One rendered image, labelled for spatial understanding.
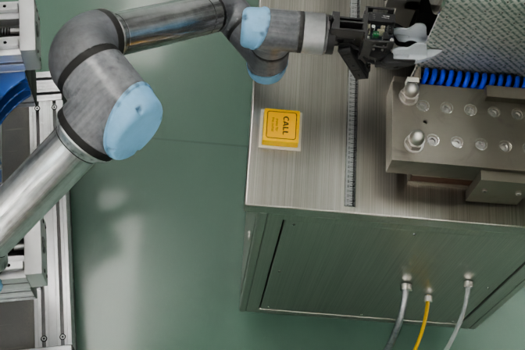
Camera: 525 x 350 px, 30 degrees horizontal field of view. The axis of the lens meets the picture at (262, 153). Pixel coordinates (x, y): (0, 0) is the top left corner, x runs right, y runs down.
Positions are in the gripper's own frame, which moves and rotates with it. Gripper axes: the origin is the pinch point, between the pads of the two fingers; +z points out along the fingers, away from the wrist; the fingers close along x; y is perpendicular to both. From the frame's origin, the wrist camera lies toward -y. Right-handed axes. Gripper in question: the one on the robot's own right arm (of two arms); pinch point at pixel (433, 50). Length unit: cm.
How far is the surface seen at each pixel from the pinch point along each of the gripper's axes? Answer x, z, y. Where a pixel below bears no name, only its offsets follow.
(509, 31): -0.3, 11.3, 9.0
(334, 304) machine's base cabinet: -26, -5, -86
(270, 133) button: -11.8, -27.9, -16.5
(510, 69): -0.2, 15.5, -4.0
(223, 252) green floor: -7, -34, -109
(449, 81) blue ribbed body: -3.4, 4.2, -5.1
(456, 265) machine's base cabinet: -26, 16, -46
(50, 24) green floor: 61, -92, -109
